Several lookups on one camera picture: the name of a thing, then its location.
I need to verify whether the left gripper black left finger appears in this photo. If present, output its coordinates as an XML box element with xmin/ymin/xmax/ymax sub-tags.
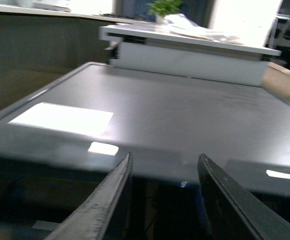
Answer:
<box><xmin>46</xmin><ymin>152</ymin><xmax>133</xmax><ymax>240</ymax></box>

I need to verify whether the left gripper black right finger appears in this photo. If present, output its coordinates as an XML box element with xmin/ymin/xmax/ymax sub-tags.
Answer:
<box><xmin>197</xmin><ymin>153</ymin><xmax>290</xmax><ymax>240</ymax></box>

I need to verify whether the beige leather sofa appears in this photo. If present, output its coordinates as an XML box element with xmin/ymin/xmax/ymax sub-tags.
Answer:
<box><xmin>262</xmin><ymin>62</ymin><xmax>290</xmax><ymax>103</ymax></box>

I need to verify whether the white desk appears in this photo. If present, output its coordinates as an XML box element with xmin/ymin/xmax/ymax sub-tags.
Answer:
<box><xmin>99</xmin><ymin>23</ymin><xmax>281</xmax><ymax>86</ymax></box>

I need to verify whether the green potted plant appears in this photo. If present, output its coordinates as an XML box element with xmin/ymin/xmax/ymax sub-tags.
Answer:
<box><xmin>147</xmin><ymin>0</ymin><xmax>183</xmax><ymax>24</ymax></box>

